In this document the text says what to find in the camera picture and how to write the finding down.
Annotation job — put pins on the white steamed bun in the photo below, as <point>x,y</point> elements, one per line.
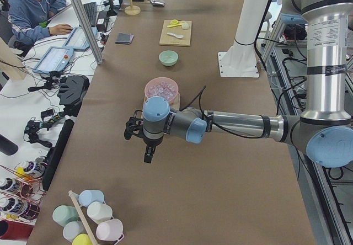
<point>185,26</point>

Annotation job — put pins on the blue teach pendant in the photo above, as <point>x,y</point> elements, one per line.
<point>54,59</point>
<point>77,40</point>

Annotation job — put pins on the light blue cup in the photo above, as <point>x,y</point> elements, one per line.
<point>87,197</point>

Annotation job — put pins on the metal ice scoop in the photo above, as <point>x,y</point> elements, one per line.
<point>157,3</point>

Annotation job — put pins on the mint green bowl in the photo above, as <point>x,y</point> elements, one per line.
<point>168,58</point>

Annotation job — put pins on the grey folded cloth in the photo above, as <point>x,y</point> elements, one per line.
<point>123,38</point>

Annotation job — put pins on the blue teach pendant far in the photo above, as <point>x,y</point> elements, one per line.
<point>77,40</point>

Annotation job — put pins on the white wire cup rack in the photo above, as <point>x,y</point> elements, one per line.
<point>84,221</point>

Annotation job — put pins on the mint green cup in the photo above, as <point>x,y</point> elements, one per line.
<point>64,214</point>

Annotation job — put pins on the person in blue hoodie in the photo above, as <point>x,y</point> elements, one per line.
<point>29,21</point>

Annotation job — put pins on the grey blue cup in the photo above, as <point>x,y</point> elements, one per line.
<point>72,230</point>

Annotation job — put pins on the black keyboard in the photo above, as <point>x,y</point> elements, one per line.
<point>91,12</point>

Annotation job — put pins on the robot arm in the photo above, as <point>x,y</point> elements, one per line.
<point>322,131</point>

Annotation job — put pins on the black gamepad device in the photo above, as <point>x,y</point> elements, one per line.
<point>71,93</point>

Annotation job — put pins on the wooden cutting board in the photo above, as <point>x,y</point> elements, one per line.
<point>166,40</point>

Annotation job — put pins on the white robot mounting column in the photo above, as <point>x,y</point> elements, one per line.
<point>240,59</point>

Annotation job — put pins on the pink bowl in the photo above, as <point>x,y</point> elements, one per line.
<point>164,87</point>

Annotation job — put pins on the yellow cup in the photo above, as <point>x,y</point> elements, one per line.
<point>82,239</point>

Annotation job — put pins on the blue teach pendant near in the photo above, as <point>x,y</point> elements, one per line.
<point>54,59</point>

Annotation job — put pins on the wooden mug tree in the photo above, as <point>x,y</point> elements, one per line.
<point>129,8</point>

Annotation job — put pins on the pink cup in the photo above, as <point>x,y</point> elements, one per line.
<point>110,230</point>

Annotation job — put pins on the white cup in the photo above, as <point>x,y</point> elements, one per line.
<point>99,212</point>

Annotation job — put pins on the copper wire bottle rack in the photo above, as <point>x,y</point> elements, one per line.
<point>22,191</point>

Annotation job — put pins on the yellow plastic spoon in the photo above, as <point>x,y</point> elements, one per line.
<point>175,23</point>

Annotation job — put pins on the white ceramic spoon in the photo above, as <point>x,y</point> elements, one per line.
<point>177,36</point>

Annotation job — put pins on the aluminium frame post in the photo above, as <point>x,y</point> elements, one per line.
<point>87,29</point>

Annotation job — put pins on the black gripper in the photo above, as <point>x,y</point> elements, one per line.
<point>150,143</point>

